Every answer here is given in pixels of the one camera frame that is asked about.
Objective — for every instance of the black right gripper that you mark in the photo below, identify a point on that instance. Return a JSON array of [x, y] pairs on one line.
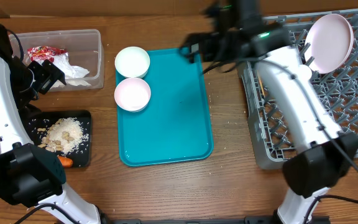
[[206, 37]]

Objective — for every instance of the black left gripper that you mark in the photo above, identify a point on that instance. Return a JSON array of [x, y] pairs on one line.
[[49, 73]]

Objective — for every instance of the red snack wrapper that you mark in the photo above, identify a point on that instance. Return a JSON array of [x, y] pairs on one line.
[[44, 53]]

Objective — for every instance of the white napkin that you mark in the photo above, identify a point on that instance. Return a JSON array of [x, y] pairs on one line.
[[73, 73]]

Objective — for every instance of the wooden chopstick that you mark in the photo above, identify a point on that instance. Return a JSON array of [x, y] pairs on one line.
[[261, 85]]

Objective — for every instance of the white round plate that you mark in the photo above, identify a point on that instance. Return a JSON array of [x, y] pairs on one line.
[[331, 39]]

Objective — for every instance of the pink bowl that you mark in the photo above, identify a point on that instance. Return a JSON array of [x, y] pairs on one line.
[[132, 94]]

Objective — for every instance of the white bowl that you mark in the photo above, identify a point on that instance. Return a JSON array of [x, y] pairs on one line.
[[132, 62]]

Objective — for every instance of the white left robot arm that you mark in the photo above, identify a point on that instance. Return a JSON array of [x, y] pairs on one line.
[[30, 175]]

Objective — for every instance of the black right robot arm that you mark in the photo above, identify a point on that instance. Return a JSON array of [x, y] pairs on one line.
[[324, 152]]

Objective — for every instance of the grey dishwasher rack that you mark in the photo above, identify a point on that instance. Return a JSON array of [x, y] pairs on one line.
[[337, 90]]

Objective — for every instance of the clear plastic bin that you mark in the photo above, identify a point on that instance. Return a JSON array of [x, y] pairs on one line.
[[84, 47]]

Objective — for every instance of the black food tray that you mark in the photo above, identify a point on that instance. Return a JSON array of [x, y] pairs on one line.
[[80, 158]]

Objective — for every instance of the rice and peanut shell scraps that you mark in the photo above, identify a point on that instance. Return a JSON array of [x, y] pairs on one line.
[[65, 136]]

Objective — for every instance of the orange carrot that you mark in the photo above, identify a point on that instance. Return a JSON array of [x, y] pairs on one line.
[[66, 162]]

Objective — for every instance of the teal serving tray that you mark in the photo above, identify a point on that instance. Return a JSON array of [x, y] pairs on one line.
[[175, 126]]

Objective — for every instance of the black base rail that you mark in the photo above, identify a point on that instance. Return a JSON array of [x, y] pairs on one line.
[[246, 220]]

